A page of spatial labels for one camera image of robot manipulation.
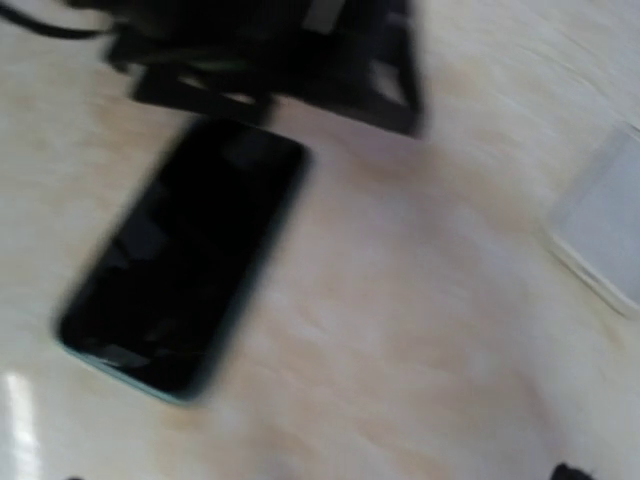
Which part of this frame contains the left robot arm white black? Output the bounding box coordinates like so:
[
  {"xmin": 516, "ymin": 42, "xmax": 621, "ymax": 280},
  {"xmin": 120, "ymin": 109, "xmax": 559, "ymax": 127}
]
[{"xmin": 79, "ymin": 1, "xmax": 426, "ymax": 136}]

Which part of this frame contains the clear phone case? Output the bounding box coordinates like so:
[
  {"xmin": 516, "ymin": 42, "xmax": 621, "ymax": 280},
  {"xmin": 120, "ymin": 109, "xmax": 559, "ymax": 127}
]
[{"xmin": 543, "ymin": 123, "xmax": 639, "ymax": 318}]

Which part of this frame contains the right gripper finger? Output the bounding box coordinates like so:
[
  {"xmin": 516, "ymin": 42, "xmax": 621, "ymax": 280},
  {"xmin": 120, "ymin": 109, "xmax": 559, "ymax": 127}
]
[{"xmin": 550, "ymin": 463, "xmax": 594, "ymax": 480}]

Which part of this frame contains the black phone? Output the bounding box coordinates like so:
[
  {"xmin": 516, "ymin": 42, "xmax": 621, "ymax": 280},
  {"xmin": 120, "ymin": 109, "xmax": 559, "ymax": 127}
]
[{"xmin": 56, "ymin": 118, "xmax": 311, "ymax": 404}]

